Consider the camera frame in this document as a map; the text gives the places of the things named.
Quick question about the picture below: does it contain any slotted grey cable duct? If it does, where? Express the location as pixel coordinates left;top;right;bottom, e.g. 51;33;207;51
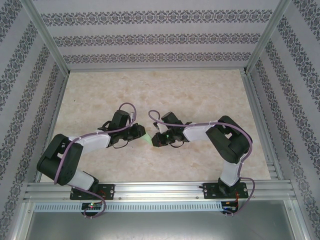
33;201;223;213

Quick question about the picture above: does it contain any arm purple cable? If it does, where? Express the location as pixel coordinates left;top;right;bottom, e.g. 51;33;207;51
148;109;256;218
53;102;139;220

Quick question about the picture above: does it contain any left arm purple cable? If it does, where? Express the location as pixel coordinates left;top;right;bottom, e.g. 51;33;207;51
53;102;139;220

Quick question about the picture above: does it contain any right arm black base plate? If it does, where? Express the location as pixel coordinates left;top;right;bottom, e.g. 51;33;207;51
202;181;250;200

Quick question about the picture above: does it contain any aluminium side rail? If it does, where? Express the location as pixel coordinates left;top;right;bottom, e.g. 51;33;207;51
34;71;71;183
241;71;279;180

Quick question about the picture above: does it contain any light green paper sheet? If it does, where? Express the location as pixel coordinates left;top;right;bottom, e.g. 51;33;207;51
140;131;161;150

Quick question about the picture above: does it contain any aluminium mounting rail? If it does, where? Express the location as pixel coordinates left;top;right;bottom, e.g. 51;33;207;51
23;181;297;202

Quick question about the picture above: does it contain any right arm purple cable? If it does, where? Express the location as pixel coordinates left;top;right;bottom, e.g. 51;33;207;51
148;109;256;218

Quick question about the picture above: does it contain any aluminium frame post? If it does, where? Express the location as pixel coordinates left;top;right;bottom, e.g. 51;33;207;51
21;0;70;74
243;0;293;74

